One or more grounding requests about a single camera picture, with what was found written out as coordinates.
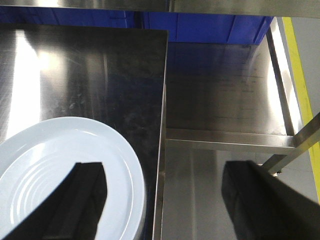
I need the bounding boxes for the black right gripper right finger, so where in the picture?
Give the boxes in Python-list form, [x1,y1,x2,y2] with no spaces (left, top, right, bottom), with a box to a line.
[221,160,320,240]

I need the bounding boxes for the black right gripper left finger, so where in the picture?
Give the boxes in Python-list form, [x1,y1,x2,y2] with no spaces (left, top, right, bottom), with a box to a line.
[4,162,108,240]

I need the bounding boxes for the light blue plate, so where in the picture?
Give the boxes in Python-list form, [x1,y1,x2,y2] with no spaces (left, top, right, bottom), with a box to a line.
[0,117,146,240]

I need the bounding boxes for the stainless steel lower shelf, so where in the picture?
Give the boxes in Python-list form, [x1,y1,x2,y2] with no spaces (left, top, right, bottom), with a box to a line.
[162,40,320,240]

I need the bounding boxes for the stainless steel shelf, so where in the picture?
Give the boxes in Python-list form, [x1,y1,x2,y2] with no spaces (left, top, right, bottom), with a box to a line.
[162,40,320,240]
[57,0,320,19]

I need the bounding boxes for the stainless steel upper shelf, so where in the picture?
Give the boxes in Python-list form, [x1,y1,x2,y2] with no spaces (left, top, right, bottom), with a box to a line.
[57,0,320,19]

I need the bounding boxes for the large blue crate middle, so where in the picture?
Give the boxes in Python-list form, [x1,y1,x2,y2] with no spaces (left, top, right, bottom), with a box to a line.
[141,12,274,45]

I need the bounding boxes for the large blue crate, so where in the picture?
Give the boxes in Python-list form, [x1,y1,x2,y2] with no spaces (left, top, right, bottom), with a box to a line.
[141,12,274,45]
[0,6,137,28]

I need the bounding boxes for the large blue crate left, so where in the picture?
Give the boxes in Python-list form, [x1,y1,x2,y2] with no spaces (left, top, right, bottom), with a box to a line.
[0,6,137,28]

